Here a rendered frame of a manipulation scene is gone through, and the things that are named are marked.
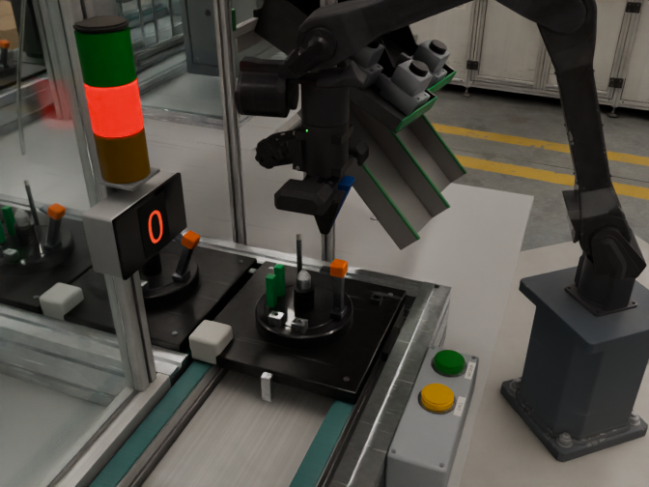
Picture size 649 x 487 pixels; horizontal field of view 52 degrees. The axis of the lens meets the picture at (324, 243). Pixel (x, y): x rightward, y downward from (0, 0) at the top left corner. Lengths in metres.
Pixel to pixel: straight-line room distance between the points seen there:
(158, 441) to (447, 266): 0.67
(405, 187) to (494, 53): 3.76
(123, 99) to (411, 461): 0.50
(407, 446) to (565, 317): 0.25
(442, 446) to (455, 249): 0.62
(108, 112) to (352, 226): 0.83
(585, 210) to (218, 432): 0.52
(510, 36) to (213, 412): 4.19
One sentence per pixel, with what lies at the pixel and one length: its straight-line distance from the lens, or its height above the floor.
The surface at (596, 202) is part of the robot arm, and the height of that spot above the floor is 1.21.
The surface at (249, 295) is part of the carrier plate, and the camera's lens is 1.02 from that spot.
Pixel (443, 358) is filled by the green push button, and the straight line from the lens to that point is 0.91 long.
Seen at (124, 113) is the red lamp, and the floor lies 1.33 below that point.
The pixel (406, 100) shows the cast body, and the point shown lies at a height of 1.22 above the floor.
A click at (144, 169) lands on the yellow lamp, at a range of 0.71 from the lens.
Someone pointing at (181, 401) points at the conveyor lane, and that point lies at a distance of 0.89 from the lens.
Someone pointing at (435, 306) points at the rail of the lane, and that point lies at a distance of 1.02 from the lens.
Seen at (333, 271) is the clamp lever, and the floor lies 1.07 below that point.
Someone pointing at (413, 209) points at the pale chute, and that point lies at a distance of 1.16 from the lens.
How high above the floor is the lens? 1.56
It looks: 31 degrees down
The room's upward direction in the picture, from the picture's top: straight up
